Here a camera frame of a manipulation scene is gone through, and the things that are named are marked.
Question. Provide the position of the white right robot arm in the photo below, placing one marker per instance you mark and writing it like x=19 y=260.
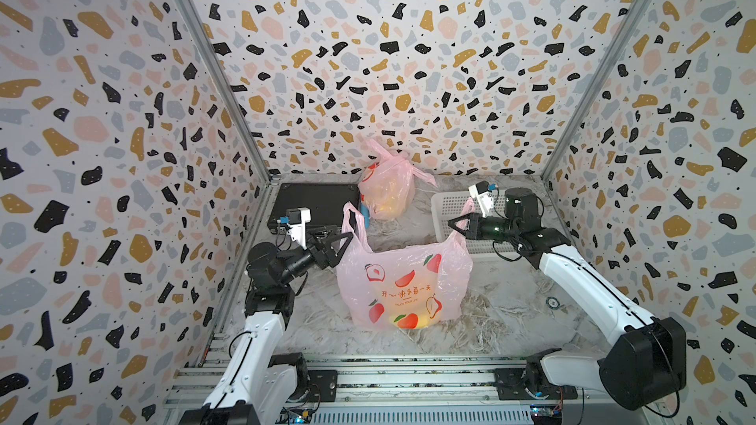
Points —
x=647 y=357

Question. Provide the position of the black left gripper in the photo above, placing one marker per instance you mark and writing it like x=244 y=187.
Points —
x=330 y=260

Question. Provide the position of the blue cylindrical tube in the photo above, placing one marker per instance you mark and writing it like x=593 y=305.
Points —
x=364 y=210

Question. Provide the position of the pink plastic bag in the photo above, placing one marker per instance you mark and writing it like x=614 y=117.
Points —
x=387 y=187
x=406 y=289

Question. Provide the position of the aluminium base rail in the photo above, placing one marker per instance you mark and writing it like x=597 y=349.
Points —
x=451 y=389

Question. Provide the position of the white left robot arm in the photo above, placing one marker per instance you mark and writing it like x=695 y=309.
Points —
x=260 y=386

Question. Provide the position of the black ribbed carry case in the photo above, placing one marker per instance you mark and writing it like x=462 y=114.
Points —
x=324 y=200

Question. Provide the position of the white perforated plastic basket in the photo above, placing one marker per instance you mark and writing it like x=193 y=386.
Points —
x=452 y=204

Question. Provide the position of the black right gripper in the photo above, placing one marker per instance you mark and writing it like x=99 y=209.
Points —
x=474 y=228

